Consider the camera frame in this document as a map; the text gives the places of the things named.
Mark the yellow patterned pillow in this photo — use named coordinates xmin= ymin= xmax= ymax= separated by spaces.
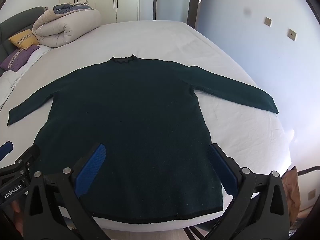
xmin=8 ymin=29 xmax=40 ymax=50

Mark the person's left hand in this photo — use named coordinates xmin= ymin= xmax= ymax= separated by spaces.
xmin=10 ymin=200 xmax=25 ymax=237

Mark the brown door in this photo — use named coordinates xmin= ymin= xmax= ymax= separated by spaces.
xmin=186 ymin=0 xmax=209 ymax=30

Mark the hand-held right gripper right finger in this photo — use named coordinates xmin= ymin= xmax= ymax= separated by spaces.
xmin=205 ymin=143 xmax=298 ymax=240

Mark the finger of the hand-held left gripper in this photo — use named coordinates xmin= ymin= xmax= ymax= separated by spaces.
xmin=0 ymin=141 xmax=14 ymax=161
xmin=14 ymin=144 xmax=41 ymax=172

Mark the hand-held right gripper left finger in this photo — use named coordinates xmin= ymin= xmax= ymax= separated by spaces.
xmin=22 ymin=142 xmax=111 ymax=240

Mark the brown paper bag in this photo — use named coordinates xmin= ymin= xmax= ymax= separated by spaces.
xmin=281 ymin=166 xmax=301 ymax=224

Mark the rolled beige duvet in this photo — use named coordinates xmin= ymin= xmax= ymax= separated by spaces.
xmin=32 ymin=2 xmax=102 ymax=48

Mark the bed with white sheet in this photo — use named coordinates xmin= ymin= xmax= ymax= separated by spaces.
xmin=0 ymin=20 xmax=293 ymax=230

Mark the grey padded headboard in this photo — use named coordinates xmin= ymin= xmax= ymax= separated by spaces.
xmin=0 ymin=6 xmax=49 ymax=70

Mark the purple patterned pillow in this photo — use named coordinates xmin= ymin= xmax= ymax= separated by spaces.
xmin=0 ymin=45 xmax=41 ymax=71

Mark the white wardrobe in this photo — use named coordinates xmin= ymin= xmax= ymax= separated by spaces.
xmin=59 ymin=0 xmax=140 ymax=26

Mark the dark green sweater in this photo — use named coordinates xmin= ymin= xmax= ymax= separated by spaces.
xmin=7 ymin=54 xmax=279 ymax=224

